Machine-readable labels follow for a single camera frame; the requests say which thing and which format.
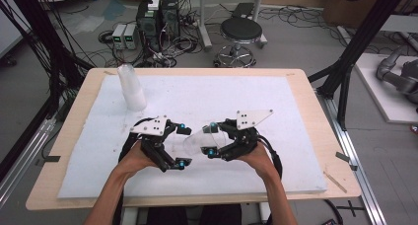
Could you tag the black tape cross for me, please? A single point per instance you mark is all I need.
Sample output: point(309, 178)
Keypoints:
point(351, 208)

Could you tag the aluminium floor rail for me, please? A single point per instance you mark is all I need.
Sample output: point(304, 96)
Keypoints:
point(23, 159)
point(355, 159)

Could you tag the black computer tower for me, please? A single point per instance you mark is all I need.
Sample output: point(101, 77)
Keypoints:
point(148, 24)
point(170, 16)

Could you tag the white platform board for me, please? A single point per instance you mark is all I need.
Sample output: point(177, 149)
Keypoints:
point(384, 100)

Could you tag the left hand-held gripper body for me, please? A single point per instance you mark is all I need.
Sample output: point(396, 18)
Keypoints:
point(154, 133)

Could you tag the white foam mat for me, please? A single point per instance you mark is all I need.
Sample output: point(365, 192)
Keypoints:
point(203, 93)

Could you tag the black round stool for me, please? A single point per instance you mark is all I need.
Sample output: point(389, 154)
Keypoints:
point(241, 29)

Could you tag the grey tape strip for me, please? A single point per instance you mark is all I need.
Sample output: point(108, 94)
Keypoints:
point(343, 157)

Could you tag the person's left hand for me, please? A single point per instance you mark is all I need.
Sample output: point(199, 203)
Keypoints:
point(136, 161)

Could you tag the white box on tower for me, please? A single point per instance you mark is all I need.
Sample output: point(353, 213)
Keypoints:
point(153, 3)

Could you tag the person's right hand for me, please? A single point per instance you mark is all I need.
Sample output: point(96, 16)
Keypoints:
point(258, 161)

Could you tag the white table leg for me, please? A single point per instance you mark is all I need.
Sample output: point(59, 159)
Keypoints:
point(131, 216)
point(265, 211)

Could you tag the clear disposable cup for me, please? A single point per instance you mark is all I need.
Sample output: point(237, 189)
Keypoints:
point(198, 142)

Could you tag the black tape strip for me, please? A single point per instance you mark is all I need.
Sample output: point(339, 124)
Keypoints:
point(52, 159)

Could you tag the grey bench power supply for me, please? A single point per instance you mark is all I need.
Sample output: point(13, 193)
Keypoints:
point(131, 37)
point(118, 36)

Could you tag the person's dark trousers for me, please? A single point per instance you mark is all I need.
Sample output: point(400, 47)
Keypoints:
point(184, 216)

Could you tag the cardboard box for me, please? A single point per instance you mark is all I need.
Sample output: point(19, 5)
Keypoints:
point(348, 4)

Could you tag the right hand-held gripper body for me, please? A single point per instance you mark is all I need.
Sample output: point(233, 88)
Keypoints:
point(241, 139)

